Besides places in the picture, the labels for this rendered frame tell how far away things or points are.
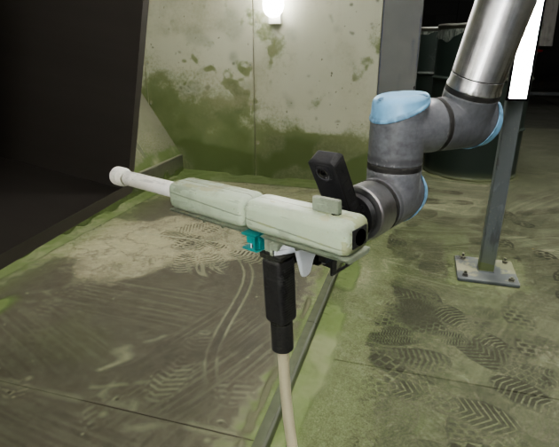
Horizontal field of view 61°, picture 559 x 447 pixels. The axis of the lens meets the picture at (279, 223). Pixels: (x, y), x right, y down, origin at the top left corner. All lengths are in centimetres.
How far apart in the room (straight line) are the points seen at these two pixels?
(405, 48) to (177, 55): 121
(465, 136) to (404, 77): 164
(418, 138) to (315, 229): 32
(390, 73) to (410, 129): 172
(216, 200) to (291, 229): 13
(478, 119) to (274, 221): 43
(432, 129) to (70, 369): 97
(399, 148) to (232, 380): 66
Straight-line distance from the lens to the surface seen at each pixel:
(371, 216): 71
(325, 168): 63
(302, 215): 52
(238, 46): 265
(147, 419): 108
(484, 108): 85
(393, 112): 76
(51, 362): 132
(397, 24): 247
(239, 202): 59
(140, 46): 101
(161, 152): 273
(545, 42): 732
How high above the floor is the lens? 76
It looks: 21 degrees down
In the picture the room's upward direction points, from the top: straight up
